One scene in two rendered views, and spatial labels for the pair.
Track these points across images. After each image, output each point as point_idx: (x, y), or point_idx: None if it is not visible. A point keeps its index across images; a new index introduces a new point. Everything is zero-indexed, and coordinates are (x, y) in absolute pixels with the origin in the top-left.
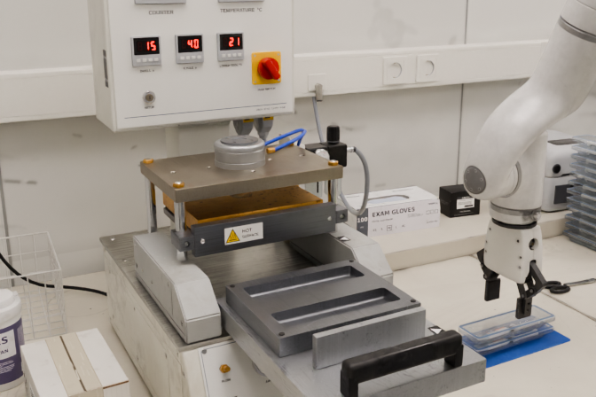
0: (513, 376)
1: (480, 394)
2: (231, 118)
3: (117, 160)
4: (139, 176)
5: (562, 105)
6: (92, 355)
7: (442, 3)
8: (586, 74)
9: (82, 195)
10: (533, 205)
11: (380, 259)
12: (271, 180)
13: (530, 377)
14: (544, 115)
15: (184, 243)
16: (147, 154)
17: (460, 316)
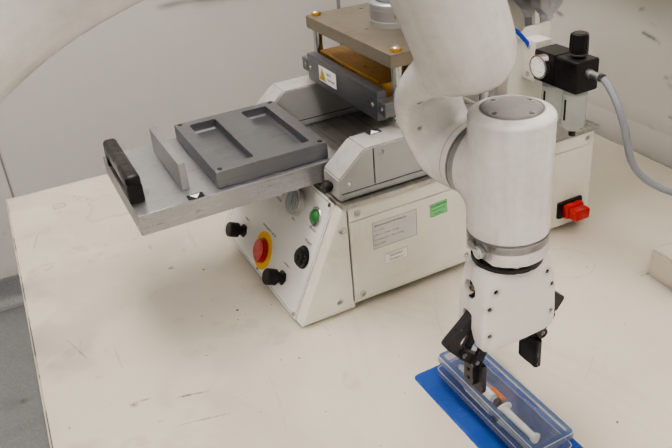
0: (406, 411)
1: (360, 375)
2: None
3: (624, 19)
4: (640, 46)
5: (413, 70)
6: None
7: None
8: (399, 24)
9: (591, 43)
10: (473, 230)
11: (347, 161)
12: (347, 39)
13: (403, 428)
14: (404, 74)
15: (304, 62)
16: (652, 23)
17: (574, 379)
